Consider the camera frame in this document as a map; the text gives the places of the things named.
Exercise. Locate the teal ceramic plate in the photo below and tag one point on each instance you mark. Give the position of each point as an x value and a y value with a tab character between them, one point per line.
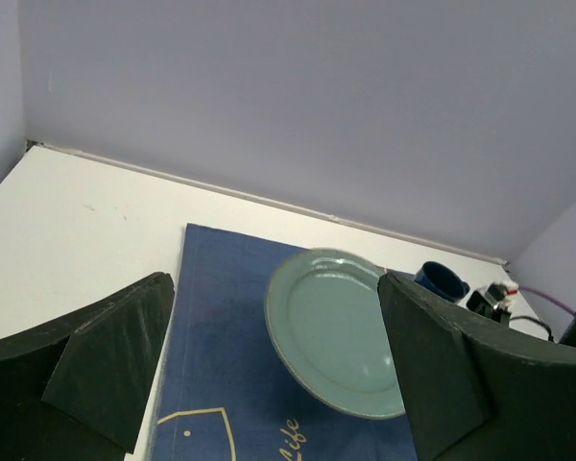
324	319

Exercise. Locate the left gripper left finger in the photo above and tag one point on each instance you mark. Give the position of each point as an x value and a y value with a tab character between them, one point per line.
76	387

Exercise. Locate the dark blue mug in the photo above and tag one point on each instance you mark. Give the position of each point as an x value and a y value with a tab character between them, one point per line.
441	281

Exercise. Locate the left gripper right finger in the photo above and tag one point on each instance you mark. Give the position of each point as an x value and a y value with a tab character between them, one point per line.
472	388

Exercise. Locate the blue cloth placemat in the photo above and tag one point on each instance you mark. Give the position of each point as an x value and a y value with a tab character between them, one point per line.
224	394

